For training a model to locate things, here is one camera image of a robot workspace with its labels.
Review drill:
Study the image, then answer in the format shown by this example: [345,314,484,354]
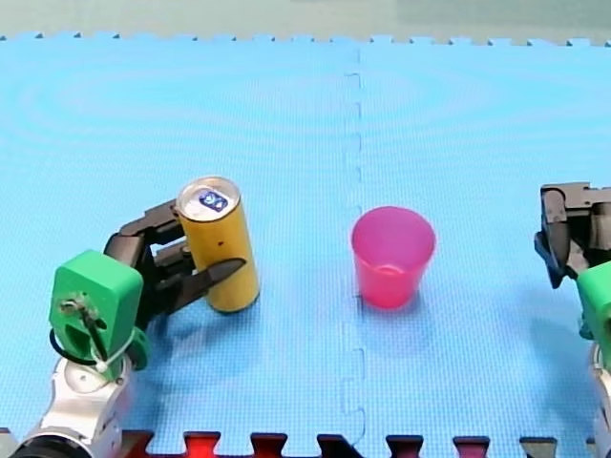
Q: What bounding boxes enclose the yellow drink can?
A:
[175,176,262,316]

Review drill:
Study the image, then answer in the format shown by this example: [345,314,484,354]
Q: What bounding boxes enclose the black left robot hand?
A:
[103,198,248,331]

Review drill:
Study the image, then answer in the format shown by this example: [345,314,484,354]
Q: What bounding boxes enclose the pink plastic cup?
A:
[351,205,436,309]

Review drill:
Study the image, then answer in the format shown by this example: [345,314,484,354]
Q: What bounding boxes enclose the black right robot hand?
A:
[534,181,611,290]

